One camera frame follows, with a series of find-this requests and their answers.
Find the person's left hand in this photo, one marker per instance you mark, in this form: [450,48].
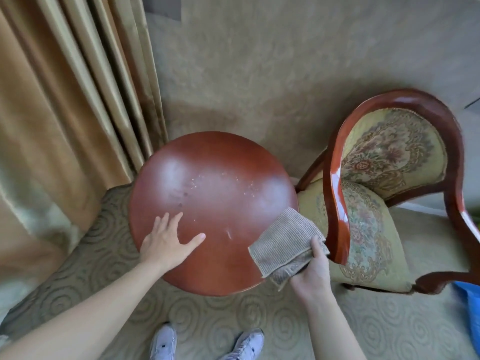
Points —
[165,247]

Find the person's right hand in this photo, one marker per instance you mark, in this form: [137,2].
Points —
[315,281]

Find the beige cleaning cloth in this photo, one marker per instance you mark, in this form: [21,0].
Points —
[285,239]

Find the floral upholstered wooden armchair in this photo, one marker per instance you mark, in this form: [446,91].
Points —
[390,153]

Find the person's right forearm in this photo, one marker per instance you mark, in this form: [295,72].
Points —
[330,333]

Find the person's left forearm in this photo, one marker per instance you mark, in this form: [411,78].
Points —
[75,326]

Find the round reddish wooden table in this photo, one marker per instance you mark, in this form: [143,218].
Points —
[217,176]

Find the person's right white sneaker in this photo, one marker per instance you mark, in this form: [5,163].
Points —
[245,346]

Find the person's white sneaker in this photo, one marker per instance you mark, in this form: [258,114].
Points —
[164,343]
[245,346]

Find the person's left white sneaker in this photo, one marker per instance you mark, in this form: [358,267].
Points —
[164,343]

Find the blue plastic bag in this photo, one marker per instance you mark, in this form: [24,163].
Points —
[472,311]

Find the golden beige curtain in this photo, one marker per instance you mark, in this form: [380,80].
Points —
[56,108]

